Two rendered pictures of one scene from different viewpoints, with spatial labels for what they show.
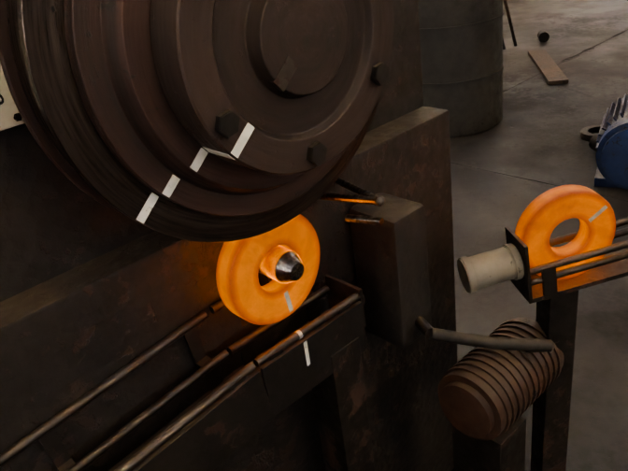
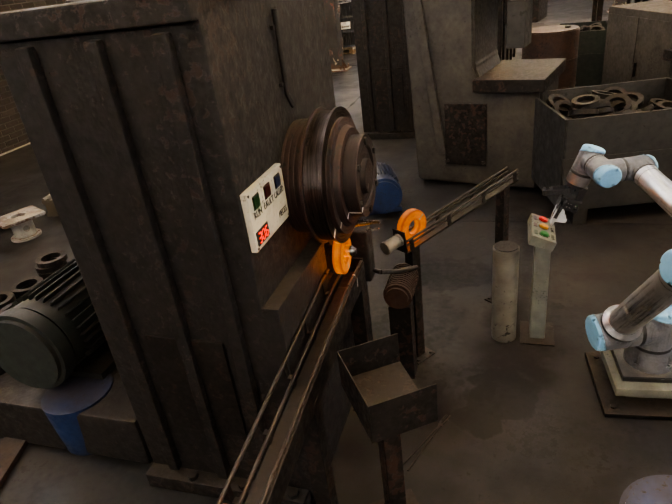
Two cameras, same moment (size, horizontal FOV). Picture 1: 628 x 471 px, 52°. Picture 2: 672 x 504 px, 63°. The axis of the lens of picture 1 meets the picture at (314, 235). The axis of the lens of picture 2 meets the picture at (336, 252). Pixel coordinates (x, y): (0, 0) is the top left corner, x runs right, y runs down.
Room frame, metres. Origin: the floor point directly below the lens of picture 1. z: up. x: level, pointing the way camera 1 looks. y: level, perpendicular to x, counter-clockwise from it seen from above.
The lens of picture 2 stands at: (-0.81, 1.01, 1.77)
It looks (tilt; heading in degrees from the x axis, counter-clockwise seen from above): 28 degrees down; 329
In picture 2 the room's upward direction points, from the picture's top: 8 degrees counter-clockwise
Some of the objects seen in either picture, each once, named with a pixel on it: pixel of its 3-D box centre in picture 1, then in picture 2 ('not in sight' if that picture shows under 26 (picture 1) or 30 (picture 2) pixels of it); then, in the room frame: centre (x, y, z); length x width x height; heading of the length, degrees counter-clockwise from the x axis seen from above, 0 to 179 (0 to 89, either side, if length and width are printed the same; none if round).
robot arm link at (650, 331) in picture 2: not in sight; (653, 323); (0.07, -0.95, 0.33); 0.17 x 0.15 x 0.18; 61
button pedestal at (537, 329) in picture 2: not in sight; (540, 281); (0.60, -0.93, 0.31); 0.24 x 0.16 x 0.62; 130
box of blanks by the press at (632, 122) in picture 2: not in sight; (615, 146); (1.31, -2.65, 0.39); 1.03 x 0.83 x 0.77; 55
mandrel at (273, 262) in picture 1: (255, 252); (334, 250); (0.77, 0.08, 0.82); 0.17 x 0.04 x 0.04; 40
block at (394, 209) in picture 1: (390, 269); (359, 253); (0.90, -0.12, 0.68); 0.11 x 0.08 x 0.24; 40
